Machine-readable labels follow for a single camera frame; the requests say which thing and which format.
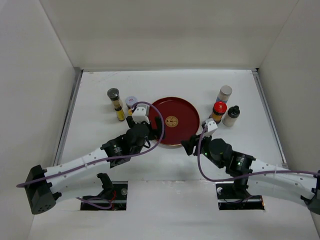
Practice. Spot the blue-label jar silver lid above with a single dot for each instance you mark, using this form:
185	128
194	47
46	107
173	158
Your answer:
224	94

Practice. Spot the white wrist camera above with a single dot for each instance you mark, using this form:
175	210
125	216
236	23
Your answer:
141	114
212	127

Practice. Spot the small yellow-label dark bottle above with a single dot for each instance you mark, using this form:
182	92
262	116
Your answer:
120	113

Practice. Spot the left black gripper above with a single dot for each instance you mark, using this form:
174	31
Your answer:
157	133

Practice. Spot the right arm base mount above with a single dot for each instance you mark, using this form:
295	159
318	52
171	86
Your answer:
234	196

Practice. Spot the short jar with white lid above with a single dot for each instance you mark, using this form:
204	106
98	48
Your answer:
130	101

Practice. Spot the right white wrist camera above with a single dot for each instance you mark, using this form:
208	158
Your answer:
212	127

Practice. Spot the aluminium frame rail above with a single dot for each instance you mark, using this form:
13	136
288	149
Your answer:
68	116
269	117

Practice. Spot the round red lacquer tray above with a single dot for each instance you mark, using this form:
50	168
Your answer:
181	119

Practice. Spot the white powder bottle black cap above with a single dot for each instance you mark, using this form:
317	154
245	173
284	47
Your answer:
231	116

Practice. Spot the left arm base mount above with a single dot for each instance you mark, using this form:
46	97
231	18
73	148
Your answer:
112	197

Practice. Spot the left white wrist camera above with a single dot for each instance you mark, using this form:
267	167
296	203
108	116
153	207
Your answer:
141	114

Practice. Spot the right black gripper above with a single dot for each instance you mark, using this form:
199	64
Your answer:
188	145

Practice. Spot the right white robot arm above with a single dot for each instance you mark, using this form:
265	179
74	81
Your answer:
251	176

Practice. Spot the chili sauce jar red lid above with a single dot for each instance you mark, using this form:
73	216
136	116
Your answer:
218	110

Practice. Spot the left aluminium frame rail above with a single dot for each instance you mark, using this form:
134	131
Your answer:
68	116

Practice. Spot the right aluminium frame rail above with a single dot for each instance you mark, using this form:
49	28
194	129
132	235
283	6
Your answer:
269	117

